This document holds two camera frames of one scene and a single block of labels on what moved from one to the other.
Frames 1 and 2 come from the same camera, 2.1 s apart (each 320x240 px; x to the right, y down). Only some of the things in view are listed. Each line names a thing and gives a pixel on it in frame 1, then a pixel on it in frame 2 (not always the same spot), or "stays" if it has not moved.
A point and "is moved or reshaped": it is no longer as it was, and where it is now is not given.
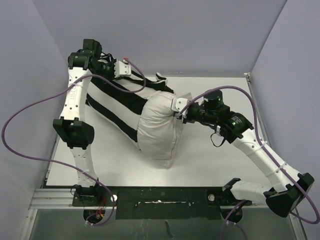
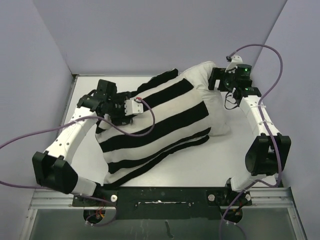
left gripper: x=112 y=75 to x=117 y=119
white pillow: x=159 y=130 to x=199 y=73
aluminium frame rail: x=53 y=199 stays
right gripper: x=187 y=118 to x=219 y=74
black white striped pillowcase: x=117 y=101 is moved or reshaped
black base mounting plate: x=160 y=203 stays
